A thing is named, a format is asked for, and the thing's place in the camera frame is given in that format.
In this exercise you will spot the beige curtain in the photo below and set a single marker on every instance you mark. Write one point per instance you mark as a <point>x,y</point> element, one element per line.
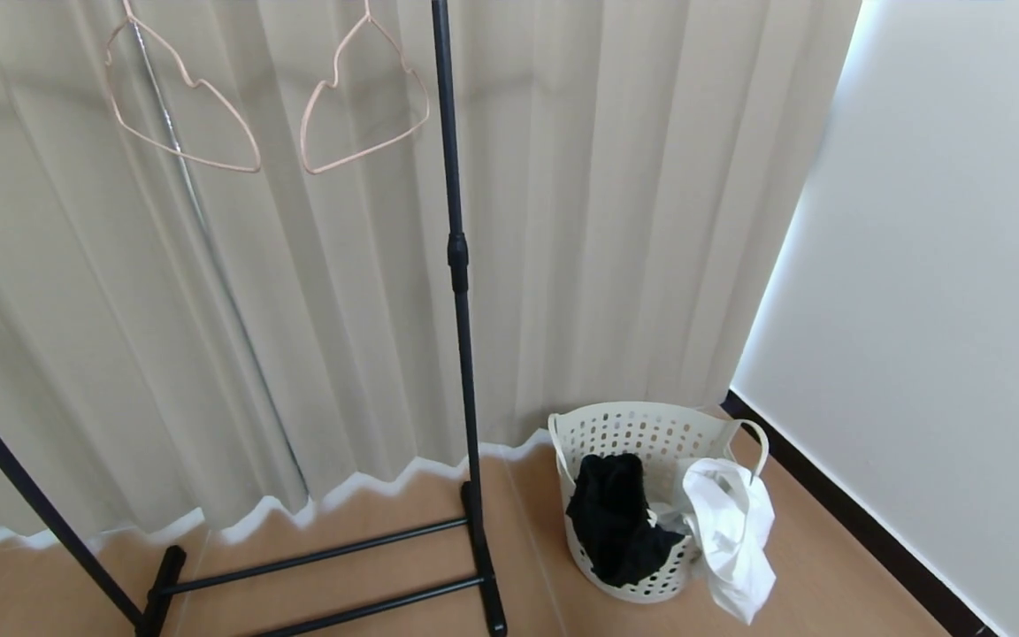
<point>633,177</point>

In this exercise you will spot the black clothes rack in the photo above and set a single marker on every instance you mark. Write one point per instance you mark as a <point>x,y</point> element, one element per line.
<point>456,265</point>

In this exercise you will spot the white laundry basket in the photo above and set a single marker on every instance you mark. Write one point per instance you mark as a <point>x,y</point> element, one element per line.
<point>633,429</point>

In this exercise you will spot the black shorts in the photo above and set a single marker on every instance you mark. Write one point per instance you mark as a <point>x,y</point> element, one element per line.
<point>616,522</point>

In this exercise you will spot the white garment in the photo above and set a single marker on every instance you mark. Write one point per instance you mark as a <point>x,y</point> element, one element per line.
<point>735,540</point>

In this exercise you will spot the pink clothes hanger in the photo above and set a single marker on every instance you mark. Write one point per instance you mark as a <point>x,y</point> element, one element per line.
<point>209,165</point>
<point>333,165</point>

